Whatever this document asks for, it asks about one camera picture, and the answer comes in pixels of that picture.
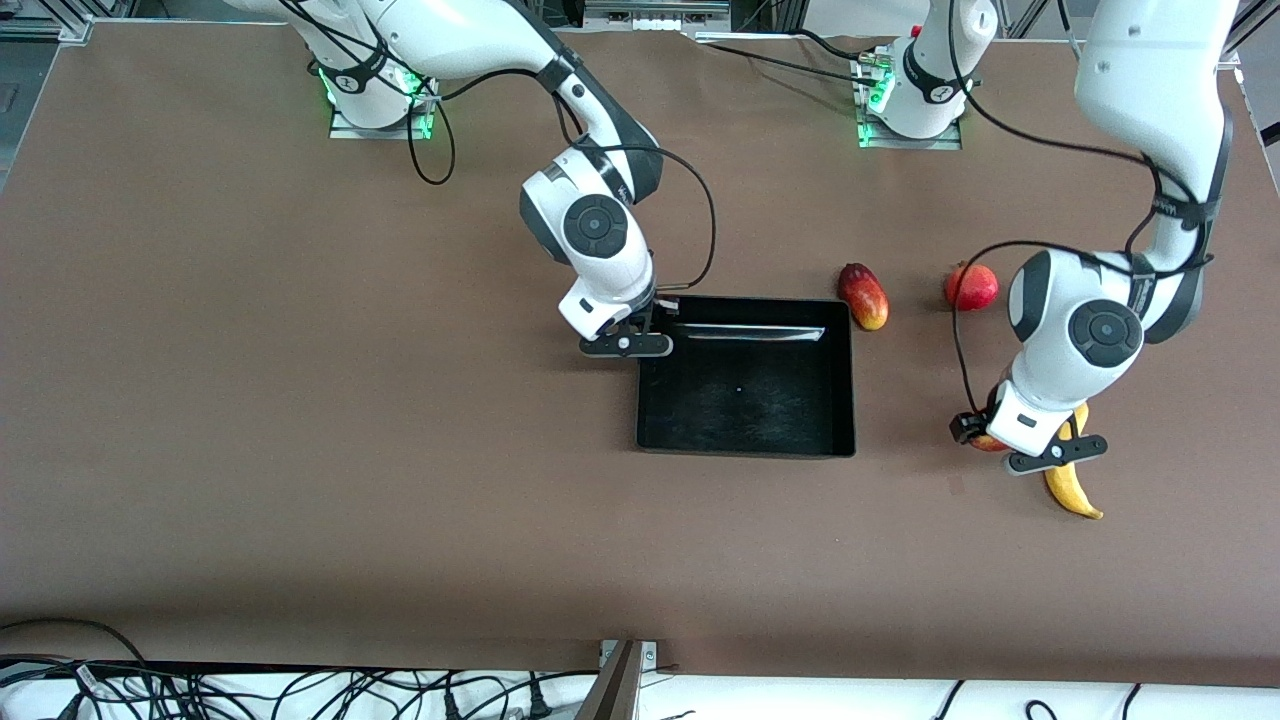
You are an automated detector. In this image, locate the yellow banana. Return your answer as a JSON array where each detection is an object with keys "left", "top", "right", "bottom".
[{"left": 1043, "top": 402, "right": 1105, "bottom": 521}]

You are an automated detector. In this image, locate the black plastic box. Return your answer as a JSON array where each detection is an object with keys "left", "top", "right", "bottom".
[{"left": 635, "top": 294, "right": 858, "bottom": 460}]

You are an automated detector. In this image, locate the red pomegranate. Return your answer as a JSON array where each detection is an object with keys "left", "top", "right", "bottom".
[{"left": 944, "top": 261, "right": 1000, "bottom": 313}]

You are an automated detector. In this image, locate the red yellow mango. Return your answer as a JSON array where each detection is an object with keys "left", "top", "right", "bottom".
[{"left": 837, "top": 262, "right": 890, "bottom": 332}]

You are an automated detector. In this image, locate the white power strip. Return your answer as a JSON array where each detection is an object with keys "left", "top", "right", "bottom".
[{"left": 584, "top": 0, "right": 732, "bottom": 32}]

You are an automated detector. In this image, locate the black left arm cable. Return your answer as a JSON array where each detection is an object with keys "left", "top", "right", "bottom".
[{"left": 944, "top": 0, "right": 1217, "bottom": 421}]

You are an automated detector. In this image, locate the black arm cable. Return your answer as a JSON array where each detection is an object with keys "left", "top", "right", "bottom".
[
  {"left": 944, "top": 0, "right": 1217, "bottom": 421},
  {"left": 280, "top": 0, "right": 718, "bottom": 295}
]

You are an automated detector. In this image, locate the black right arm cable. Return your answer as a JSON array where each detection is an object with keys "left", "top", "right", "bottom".
[{"left": 280, "top": 0, "right": 718, "bottom": 295}]

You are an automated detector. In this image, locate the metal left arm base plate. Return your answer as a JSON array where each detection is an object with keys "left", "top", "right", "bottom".
[{"left": 857, "top": 118, "right": 964, "bottom": 152}]

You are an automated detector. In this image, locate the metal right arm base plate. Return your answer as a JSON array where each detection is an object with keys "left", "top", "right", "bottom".
[{"left": 329, "top": 98, "right": 441, "bottom": 140}]

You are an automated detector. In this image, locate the metal corner bracket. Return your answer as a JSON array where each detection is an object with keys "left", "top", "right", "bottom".
[{"left": 598, "top": 639, "right": 661, "bottom": 671}]

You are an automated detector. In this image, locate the dark metal post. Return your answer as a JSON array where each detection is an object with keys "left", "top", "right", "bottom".
[{"left": 574, "top": 641, "right": 643, "bottom": 720}]

